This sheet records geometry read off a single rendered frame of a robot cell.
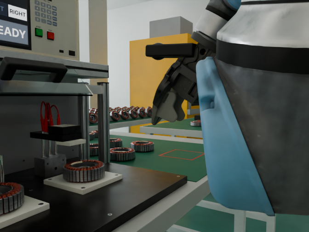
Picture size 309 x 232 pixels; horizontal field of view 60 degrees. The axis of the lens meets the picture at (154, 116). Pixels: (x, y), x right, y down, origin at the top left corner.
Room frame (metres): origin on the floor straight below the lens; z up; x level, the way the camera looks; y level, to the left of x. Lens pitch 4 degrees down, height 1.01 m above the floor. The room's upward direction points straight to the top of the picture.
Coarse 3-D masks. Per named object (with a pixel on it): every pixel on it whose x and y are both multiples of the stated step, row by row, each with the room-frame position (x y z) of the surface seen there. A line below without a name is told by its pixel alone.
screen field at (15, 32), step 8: (0, 24) 0.67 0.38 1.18; (8, 24) 0.69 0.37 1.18; (16, 24) 0.71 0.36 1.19; (0, 32) 0.67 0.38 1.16; (8, 32) 0.69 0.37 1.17; (16, 32) 0.71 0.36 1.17; (24, 32) 0.73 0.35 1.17; (8, 40) 0.69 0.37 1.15; (16, 40) 0.71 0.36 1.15; (24, 40) 0.73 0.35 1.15
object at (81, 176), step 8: (80, 160) 0.76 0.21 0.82; (88, 160) 0.77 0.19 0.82; (96, 160) 0.76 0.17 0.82; (64, 168) 0.69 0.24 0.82; (72, 168) 0.68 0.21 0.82; (80, 168) 0.69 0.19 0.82; (88, 168) 0.68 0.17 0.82; (96, 168) 0.69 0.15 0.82; (104, 168) 0.73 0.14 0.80; (64, 176) 0.69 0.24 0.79; (72, 176) 0.67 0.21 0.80; (80, 176) 0.67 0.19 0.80; (88, 176) 0.68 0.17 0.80; (96, 176) 0.69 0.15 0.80
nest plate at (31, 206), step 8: (24, 200) 0.56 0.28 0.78; (32, 200) 0.56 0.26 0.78; (24, 208) 0.52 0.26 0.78; (32, 208) 0.52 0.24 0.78; (40, 208) 0.53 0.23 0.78; (48, 208) 0.54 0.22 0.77; (0, 216) 0.48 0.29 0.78; (8, 216) 0.48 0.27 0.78; (16, 216) 0.48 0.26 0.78; (24, 216) 0.50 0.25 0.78; (0, 224) 0.46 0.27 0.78; (8, 224) 0.47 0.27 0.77
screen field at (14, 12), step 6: (0, 6) 0.68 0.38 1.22; (6, 6) 0.69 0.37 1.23; (12, 6) 0.70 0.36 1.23; (0, 12) 0.67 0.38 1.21; (6, 12) 0.69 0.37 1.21; (12, 12) 0.70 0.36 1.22; (18, 12) 0.71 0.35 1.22; (24, 12) 0.73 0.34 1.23; (18, 18) 0.71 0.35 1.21; (24, 18) 0.73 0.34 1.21
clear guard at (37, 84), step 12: (0, 60) 0.44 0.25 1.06; (24, 72) 0.46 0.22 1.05; (36, 72) 0.48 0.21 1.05; (48, 72) 0.50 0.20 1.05; (72, 72) 0.56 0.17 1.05; (0, 84) 0.40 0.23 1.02; (12, 84) 0.42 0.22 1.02; (24, 84) 0.44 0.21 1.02; (36, 84) 0.45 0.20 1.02; (48, 84) 0.48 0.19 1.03; (60, 84) 0.50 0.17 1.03; (72, 84) 0.52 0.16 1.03; (84, 84) 0.55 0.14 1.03
